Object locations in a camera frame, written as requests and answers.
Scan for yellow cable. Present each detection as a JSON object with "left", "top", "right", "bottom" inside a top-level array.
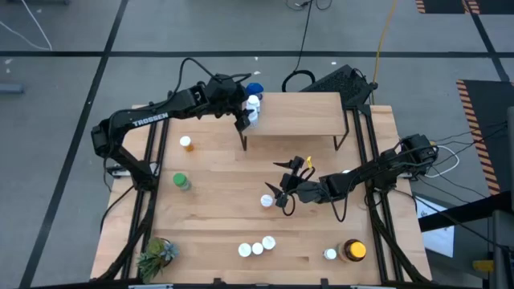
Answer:
[{"left": 371, "top": 0, "right": 399, "bottom": 85}]

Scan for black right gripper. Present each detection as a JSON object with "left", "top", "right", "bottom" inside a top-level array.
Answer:
[{"left": 264, "top": 157, "right": 318, "bottom": 208}]

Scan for black metal table frame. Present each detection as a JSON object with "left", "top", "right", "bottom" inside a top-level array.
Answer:
[{"left": 91, "top": 102, "right": 433, "bottom": 289}]

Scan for potted succulent plant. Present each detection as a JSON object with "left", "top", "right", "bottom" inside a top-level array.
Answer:
[{"left": 136, "top": 236, "right": 182, "bottom": 284}]

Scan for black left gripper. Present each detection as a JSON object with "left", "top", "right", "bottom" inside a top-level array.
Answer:
[{"left": 205, "top": 74, "right": 253, "bottom": 132}]

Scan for wooden shelf black metal legs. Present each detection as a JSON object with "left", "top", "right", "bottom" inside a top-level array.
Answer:
[{"left": 239, "top": 87, "right": 350, "bottom": 153}]

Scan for black perforated computer case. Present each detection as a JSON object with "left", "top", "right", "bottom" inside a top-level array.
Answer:
[{"left": 299, "top": 63, "right": 379, "bottom": 109}]

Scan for grey floor bar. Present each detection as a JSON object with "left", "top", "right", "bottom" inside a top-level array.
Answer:
[{"left": 0, "top": 83, "right": 25, "bottom": 96}]

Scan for white display screen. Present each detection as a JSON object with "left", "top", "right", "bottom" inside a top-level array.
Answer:
[{"left": 415, "top": 195, "right": 457, "bottom": 258}]

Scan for black mat hazard stripe edge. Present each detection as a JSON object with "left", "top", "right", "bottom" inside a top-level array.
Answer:
[
  {"left": 415, "top": 0, "right": 514, "bottom": 16},
  {"left": 455, "top": 79, "right": 514, "bottom": 196}
]

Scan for white cable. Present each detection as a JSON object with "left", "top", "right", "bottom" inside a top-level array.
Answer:
[
  {"left": 431, "top": 144, "right": 461, "bottom": 180},
  {"left": 0, "top": 0, "right": 54, "bottom": 52}
]

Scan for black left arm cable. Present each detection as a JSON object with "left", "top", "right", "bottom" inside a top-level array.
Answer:
[{"left": 170, "top": 57, "right": 253, "bottom": 106}]

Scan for brown bottle yellow cap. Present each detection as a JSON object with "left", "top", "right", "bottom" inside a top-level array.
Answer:
[{"left": 336, "top": 238, "right": 368, "bottom": 264}]

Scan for green medicine bottle green cap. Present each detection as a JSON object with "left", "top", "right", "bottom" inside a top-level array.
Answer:
[{"left": 172, "top": 172, "right": 193, "bottom": 192}]

